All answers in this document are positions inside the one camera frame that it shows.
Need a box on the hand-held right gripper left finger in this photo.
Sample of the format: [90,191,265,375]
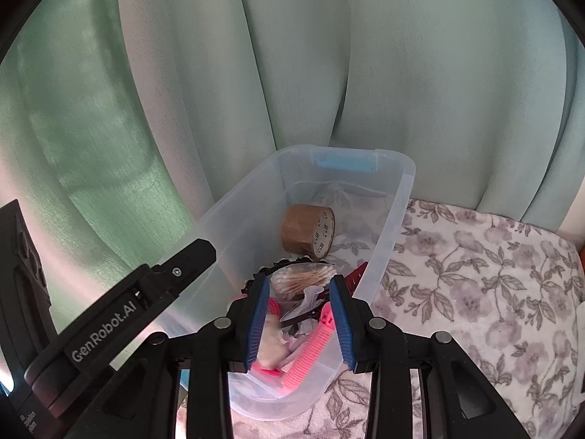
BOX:
[68,277,271,439]

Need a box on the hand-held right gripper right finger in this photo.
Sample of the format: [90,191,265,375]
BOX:
[330,275,526,439]

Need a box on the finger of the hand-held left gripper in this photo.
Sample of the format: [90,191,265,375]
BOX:
[132,238,218,305]

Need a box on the black clover bracelet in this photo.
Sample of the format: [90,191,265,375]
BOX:
[240,258,332,330]

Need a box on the pink comb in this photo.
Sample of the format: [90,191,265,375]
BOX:
[281,304,336,391]

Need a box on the red hair claw clip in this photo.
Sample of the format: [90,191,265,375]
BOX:
[343,262,370,293]

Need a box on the bag of cotton swabs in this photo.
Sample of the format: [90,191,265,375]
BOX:
[269,263,334,298]

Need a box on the brown tape roll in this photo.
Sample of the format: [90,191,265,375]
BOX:
[280,204,336,260]

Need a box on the clear plastic storage container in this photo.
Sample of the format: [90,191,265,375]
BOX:
[160,145,418,421]

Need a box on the crumpled clear plastic bag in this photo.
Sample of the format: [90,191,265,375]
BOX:
[281,286,325,362]

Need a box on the grey floral blanket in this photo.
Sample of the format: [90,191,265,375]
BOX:
[183,199,585,439]

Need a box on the pale green curtain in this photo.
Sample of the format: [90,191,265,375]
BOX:
[0,0,585,376]

